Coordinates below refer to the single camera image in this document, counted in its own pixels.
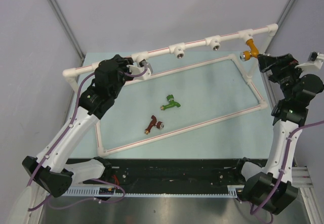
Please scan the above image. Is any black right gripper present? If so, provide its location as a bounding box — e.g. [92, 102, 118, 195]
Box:
[256, 54, 305, 101]

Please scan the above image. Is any yellow water faucet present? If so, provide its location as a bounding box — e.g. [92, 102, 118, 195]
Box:
[239, 38, 259, 61]

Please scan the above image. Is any white PVC pipe frame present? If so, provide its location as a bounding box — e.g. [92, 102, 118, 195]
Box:
[62, 23, 279, 158]

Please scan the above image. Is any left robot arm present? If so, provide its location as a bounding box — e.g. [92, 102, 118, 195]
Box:
[22, 55, 134, 198]

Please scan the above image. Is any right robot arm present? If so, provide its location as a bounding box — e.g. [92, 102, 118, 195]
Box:
[233, 52, 323, 215]

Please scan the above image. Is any green water faucet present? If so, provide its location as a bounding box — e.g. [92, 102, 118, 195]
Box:
[160, 95, 181, 111]

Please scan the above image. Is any dark red water faucet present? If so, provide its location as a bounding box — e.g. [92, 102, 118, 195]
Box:
[144, 115, 164, 135]

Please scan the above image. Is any light blue table mat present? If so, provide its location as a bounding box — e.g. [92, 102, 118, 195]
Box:
[71, 52, 273, 159]

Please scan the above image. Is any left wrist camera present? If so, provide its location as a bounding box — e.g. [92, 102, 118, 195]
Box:
[125, 60, 153, 80]

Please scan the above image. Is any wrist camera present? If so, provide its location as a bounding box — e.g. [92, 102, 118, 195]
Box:
[125, 60, 153, 80]
[298, 52, 324, 72]

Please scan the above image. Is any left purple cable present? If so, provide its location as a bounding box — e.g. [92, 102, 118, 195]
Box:
[27, 68, 149, 212]

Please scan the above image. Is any purple cable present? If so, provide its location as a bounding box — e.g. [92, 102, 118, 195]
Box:
[27, 68, 149, 212]
[249, 120, 324, 223]

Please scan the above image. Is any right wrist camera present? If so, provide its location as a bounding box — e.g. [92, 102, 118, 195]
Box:
[298, 52, 324, 72]

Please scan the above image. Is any aluminium frame post right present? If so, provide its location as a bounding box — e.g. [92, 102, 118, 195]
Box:
[260, 0, 297, 53]

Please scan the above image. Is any aluminium frame post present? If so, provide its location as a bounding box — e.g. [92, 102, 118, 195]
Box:
[260, 0, 297, 53]
[47, 0, 85, 60]

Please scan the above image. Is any aluminium frame post left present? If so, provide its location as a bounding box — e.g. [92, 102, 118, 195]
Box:
[47, 0, 85, 60]

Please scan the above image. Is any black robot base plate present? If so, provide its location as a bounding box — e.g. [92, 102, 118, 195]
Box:
[63, 158, 265, 194]

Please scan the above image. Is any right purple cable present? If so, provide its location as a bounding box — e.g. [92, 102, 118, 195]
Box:
[249, 120, 324, 223]

